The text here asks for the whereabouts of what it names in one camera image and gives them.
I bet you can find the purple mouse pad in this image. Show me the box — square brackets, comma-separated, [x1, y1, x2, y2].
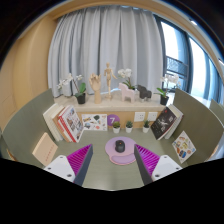
[104, 135, 138, 166]

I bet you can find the beige booklet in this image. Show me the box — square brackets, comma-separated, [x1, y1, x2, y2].
[31, 132, 59, 167]

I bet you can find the black horse figure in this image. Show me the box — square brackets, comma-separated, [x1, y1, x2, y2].
[136, 84, 153, 101]

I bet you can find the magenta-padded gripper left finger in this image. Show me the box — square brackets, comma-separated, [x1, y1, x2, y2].
[43, 143, 94, 187]

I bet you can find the colourful picture sheet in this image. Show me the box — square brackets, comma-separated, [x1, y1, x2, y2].
[171, 130, 197, 164]

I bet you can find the grey-green desk partition panel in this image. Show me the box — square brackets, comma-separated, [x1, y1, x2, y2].
[0, 88, 56, 164]
[171, 88, 224, 161]

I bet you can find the window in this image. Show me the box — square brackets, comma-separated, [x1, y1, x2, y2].
[154, 14, 224, 106]

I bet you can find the black cover book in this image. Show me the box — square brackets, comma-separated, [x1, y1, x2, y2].
[150, 105, 178, 141]

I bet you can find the purple round sticker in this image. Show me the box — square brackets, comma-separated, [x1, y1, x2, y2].
[106, 113, 121, 127]

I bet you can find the wooden desk back shelf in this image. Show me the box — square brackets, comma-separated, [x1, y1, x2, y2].
[54, 89, 174, 131]

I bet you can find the grey curtain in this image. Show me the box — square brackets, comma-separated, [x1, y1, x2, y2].
[47, 4, 164, 108]

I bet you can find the white sticker sheet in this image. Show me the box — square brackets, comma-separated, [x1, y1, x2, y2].
[81, 113, 108, 132]

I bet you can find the white wall socket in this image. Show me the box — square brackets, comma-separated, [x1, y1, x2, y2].
[147, 111, 159, 122]
[133, 111, 146, 123]

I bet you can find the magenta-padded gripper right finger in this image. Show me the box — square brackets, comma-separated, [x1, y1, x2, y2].
[133, 143, 183, 187]

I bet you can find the pink horse figure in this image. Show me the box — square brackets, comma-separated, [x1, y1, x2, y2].
[118, 82, 137, 103]

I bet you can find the photo cover magazine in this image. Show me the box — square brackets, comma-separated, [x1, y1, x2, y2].
[59, 105, 84, 144]

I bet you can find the wooden mannequin figure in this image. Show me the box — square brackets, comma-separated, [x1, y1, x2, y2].
[103, 62, 118, 101]

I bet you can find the white orchid in black pot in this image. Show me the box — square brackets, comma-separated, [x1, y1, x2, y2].
[56, 73, 88, 105]
[155, 73, 181, 107]

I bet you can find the wooden hand model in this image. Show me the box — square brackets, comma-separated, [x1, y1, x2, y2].
[88, 73, 102, 105]

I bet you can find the black computer mouse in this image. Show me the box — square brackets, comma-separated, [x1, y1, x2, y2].
[114, 139, 126, 153]

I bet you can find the succulent in white pot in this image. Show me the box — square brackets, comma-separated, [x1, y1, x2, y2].
[142, 119, 151, 134]
[125, 120, 134, 134]
[112, 121, 122, 135]

